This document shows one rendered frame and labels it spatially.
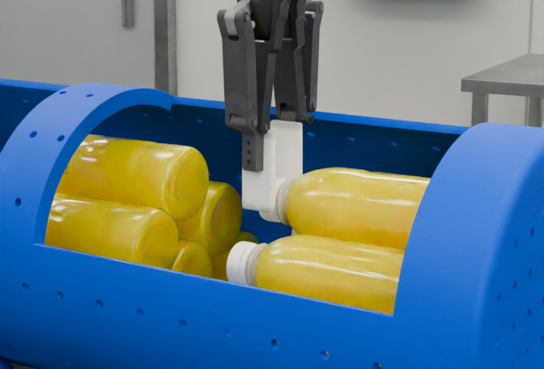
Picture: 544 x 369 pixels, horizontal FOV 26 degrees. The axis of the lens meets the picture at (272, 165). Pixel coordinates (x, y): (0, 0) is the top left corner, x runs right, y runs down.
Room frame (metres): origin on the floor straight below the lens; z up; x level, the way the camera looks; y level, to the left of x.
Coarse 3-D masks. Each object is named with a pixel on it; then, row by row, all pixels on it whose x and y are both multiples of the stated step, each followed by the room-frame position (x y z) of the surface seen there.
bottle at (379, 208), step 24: (336, 168) 0.96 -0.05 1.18; (288, 192) 0.97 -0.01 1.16; (312, 192) 0.94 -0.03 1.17; (336, 192) 0.93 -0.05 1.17; (360, 192) 0.92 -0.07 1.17; (384, 192) 0.91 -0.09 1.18; (408, 192) 0.90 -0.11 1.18; (288, 216) 0.96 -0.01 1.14; (312, 216) 0.93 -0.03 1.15; (336, 216) 0.92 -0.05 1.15; (360, 216) 0.91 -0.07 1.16; (384, 216) 0.90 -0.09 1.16; (408, 216) 0.89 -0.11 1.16; (360, 240) 0.91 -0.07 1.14; (384, 240) 0.90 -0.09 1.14
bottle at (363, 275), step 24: (288, 240) 0.91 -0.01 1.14; (312, 240) 0.90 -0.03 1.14; (336, 240) 0.90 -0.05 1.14; (264, 264) 0.91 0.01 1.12; (288, 264) 0.89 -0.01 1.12; (312, 264) 0.88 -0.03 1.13; (336, 264) 0.87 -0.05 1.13; (360, 264) 0.87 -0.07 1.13; (384, 264) 0.86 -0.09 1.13; (264, 288) 0.90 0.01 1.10; (288, 288) 0.89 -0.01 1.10; (312, 288) 0.87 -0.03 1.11; (336, 288) 0.86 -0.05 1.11; (360, 288) 0.85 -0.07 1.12; (384, 288) 0.84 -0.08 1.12
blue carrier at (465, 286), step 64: (0, 128) 1.34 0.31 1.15; (64, 128) 1.02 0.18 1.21; (128, 128) 1.22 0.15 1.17; (192, 128) 1.17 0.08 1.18; (320, 128) 1.06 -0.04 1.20; (384, 128) 1.01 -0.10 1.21; (448, 128) 0.98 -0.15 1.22; (512, 128) 0.88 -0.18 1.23; (0, 192) 1.00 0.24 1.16; (448, 192) 0.81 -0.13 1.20; (512, 192) 0.80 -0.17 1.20; (0, 256) 0.98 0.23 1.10; (64, 256) 0.94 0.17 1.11; (448, 256) 0.78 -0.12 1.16; (512, 256) 0.79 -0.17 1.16; (0, 320) 0.99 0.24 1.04; (64, 320) 0.95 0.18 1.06; (128, 320) 0.90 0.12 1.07; (192, 320) 0.87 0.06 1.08; (256, 320) 0.84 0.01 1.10; (320, 320) 0.81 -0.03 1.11; (384, 320) 0.78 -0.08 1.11; (448, 320) 0.76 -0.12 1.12; (512, 320) 0.80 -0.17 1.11
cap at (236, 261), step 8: (232, 248) 0.94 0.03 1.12; (240, 248) 0.94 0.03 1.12; (248, 248) 0.94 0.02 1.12; (232, 256) 0.94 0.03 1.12; (240, 256) 0.93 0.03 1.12; (248, 256) 0.93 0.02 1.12; (232, 264) 0.93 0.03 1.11; (240, 264) 0.93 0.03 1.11; (232, 272) 0.93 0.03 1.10; (240, 272) 0.93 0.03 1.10; (232, 280) 0.93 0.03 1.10; (240, 280) 0.93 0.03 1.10
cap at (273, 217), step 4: (276, 180) 0.99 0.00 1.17; (280, 180) 0.99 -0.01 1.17; (284, 180) 0.99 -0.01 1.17; (276, 184) 0.98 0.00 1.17; (280, 184) 0.98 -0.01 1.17; (276, 188) 0.98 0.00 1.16; (276, 192) 0.98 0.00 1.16; (276, 196) 0.98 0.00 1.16; (260, 212) 0.98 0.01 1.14; (264, 212) 0.98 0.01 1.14; (272, 212) 0.98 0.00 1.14; (276, 212) 0.97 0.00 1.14; (264, 216) 0.98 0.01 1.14; (268, 216) 0.98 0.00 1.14; (272, 216) 0.98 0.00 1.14; (276, 216) 0.98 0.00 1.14; (268, 220) 0.99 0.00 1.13; (272, 220) 0.98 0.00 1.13; (276, 220) 0.98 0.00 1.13
